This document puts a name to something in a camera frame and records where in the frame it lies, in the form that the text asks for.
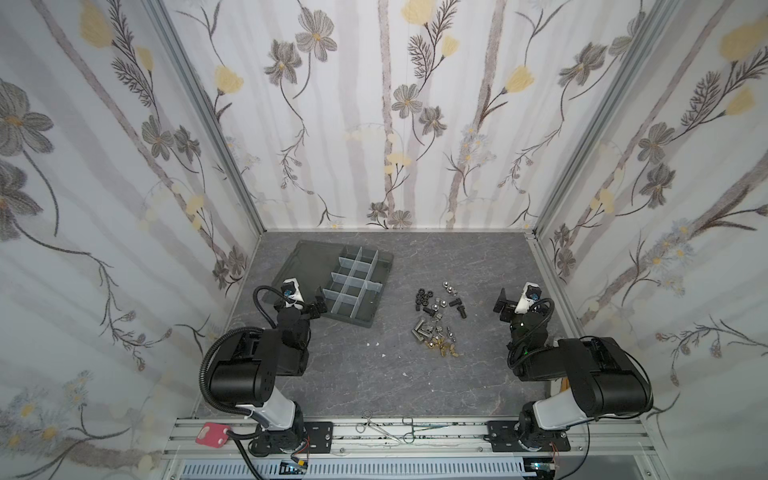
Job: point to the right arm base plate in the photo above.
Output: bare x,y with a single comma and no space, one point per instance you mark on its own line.
508,436

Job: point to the surgical scissors on rail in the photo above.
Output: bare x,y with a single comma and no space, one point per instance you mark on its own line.
405,431

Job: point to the silver wing nuts cluster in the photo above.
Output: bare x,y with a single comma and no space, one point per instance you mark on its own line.
434,331

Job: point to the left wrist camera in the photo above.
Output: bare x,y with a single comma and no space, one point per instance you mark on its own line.
291,293

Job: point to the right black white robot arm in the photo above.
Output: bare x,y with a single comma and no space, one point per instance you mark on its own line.
603,380

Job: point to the aluminium front rail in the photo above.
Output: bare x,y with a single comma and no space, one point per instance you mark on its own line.
474,436

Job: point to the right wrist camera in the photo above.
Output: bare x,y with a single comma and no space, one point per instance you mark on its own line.
531,294

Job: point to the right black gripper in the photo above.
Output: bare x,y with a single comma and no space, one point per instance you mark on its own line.
513,306

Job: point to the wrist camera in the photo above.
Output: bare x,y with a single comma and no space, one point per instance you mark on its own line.
531,294
291,293

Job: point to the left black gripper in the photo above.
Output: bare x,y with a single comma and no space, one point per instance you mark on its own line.
312,312

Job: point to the brass screws cluster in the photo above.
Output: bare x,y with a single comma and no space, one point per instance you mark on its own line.
445,347

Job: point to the green compartment organizer box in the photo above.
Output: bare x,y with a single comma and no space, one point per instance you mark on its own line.
351,277

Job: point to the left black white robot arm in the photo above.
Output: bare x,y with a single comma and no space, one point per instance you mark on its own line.
239,371

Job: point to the pink rectangular device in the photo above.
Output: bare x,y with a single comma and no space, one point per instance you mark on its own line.
213,435

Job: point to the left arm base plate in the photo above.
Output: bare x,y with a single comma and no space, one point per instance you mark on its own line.
312,437

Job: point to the white vented cable duct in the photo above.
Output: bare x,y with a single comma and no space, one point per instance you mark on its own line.
393,468

